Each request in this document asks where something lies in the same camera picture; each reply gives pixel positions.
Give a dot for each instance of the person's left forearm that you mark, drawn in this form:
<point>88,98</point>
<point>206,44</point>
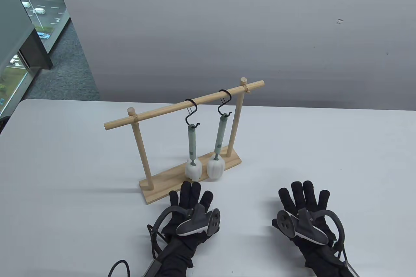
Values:
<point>177,260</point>

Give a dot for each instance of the grey hand controller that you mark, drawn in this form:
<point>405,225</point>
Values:
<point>198,221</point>
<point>305,226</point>

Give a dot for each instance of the black object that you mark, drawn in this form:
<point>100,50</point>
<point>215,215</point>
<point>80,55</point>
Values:
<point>2,125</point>

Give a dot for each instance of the person's left hand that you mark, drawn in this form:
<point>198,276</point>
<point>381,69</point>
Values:
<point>190,195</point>

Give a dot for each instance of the dark grey window beam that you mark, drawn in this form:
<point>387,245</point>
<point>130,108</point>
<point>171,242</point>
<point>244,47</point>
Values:
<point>35,53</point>

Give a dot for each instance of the person's right hand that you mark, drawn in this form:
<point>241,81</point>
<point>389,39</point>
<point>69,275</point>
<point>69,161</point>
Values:
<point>305,197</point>

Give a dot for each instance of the black metal s-hook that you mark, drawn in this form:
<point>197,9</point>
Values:
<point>230,95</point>
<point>196,105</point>

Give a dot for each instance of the grey left hand controller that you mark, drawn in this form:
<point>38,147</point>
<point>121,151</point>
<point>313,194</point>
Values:
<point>198,221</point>

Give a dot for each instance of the black right wrist camera module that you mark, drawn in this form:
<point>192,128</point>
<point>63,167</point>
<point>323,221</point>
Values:
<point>351,269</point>

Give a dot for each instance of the grey right hand controller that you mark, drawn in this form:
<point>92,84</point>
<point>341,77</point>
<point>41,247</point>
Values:
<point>305,226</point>

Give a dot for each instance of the wooden hanging rack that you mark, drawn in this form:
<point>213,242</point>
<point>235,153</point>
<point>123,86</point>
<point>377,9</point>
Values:
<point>162,111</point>

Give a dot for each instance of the person's right forearm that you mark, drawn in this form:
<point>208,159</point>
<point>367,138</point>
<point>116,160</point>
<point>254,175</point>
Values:
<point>321,264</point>

